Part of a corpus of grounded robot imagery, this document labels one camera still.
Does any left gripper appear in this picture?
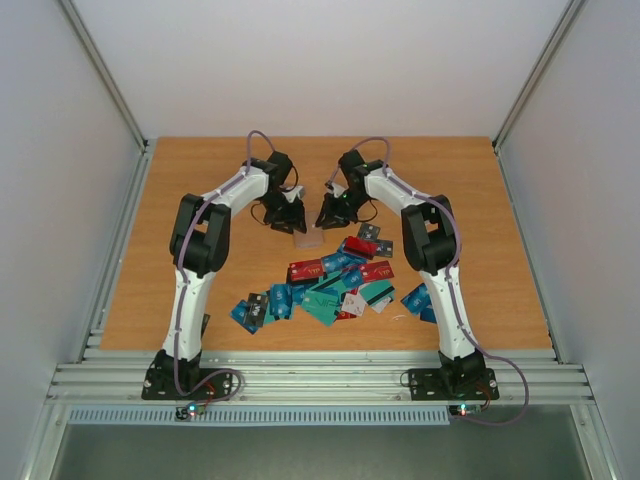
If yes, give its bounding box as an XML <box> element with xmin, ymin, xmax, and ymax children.
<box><xmin>260</xmin><ymin>191</ymin><xmax>308</xmax><ymax>234</ymax></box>

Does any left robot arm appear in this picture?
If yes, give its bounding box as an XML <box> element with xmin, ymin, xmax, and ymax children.
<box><xmin>154</xmin><ymin>151</ymin><xmax>307</xmax><ymax>398</ymax></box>

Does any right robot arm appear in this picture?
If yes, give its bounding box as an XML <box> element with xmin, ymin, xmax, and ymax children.
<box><xmin>315</xmin><ymin>149</ymin><xmax>477</xmax><ymax>399</ymax></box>

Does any red card upper right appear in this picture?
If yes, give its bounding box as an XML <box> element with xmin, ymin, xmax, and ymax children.
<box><xmin>342</xmin><ymin>236</ymin><xmax>377</xmax><ymax>259</ymax></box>

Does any black card top right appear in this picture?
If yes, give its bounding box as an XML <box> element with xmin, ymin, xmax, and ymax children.
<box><xmin>357</xmin><ymin>222</ymin><xmax>381</xmax><ymax>242</ymax></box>

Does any red VIP card upper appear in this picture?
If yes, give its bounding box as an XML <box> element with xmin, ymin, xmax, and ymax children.
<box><xmin>286</xmin><ymin>259</ymin><xmax>325</xmax><ymax>285</ymax></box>

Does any red vip card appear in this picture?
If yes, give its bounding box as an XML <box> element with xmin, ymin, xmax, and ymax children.
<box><xmin>286</xmin><ymin>259</ymin><xmax>325</xmax><ymax>285</ymax></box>
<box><xmin>358</xmin><ymin>260</ymin><xmax>394</xmax><ymax>283</ymax></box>

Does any red VIP card centre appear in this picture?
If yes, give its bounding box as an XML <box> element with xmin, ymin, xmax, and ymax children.
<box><xmin>358</xmin><ymin>260</ymin><xmax>394</xmax><ymax>283</ymax></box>

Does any teal VIP card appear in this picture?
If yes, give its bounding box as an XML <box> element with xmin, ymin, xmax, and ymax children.
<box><xmin>301</xmin><ymin>290</ymin><xmax>341</xmax><ymax>326</ymax></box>

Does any white card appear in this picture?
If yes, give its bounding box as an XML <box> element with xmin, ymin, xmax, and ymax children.
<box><xmin>340</xmin><ymin>293</ymin><xmax>367</xmax><ymax>318</ymax></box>

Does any black VIP card left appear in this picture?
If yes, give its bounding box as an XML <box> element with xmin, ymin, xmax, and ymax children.
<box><xmin>245</xmin><ymin>293</ymin><xmax>268</xmax><ymax>328</ymax></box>

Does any blue card left bottom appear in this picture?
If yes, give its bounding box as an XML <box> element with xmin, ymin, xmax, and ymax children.
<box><xmin>230</xmin><ymin>300</ymin><xmax>259</xmax><ymax>335</ymax></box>

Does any blue card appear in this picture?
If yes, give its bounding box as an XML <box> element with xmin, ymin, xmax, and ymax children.
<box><xmin>230</xmin><ymin>300</ymin><xmax>259</xmax><ymax>335</ymax></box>
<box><xmin>401</xmin><ymin>283</ymin><xmax>431</xmax><ymax>316</ymax></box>

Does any blue card right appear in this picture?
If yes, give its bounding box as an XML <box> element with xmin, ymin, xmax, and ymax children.
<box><xmin>401</xmin><ymin>283</ymin><xmax>431</xmax><ymax>316</ymax></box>

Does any black card lone left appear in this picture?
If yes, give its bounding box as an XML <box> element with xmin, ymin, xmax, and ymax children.
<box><xmin>200</xmin><ymin>313</ymin><xmax>210</xmax><ymax>338</ymax></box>

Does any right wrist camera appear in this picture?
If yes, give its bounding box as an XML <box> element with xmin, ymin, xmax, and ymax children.
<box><xmin>326</xmin><ymin>182</ymin><xmax>346</xmax><ymax>198</ymax></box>

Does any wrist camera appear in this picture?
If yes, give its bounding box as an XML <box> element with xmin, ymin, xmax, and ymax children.
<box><xmin>283</xmin><ymin>185</ymin><xmax>306</xmax><ymax>203</ymax></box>
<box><xmin>326</xmin><ymin>182</ymin><xmax>346</xmax><ymax>198</ymax></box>

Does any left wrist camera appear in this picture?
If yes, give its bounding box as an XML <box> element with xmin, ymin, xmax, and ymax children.
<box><xmin>283</xmin><ymin>185</ymin><xmax>306</xmax><ymax>203</ymax></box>

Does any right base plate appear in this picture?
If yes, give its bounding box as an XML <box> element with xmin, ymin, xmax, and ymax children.
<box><xmin>407</xmin><ymin>368</ymin><xmax>500</xmax><ymax>402</ymax></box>

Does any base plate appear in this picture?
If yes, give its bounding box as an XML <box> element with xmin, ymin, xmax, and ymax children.
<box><xmin>407</xmin><ymin>368</ymin><xmax>500</xmax><ymax>402</ymax></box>
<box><xmin>141</xmin><ymin>357</ymin><xmax>237</xmax><ymax>401</ymax></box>

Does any left base plate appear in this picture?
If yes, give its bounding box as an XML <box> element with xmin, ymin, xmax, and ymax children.
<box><xmin>141</xmin><ymin>357</ymin><xmax>237</xmax><ymax>401</ymax></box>

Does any blue slotted cable duct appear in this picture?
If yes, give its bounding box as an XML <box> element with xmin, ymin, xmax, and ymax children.
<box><xmin>67</xmin><ymin>405</ymin><xmax>450</xmax><ymax>427</ymax></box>

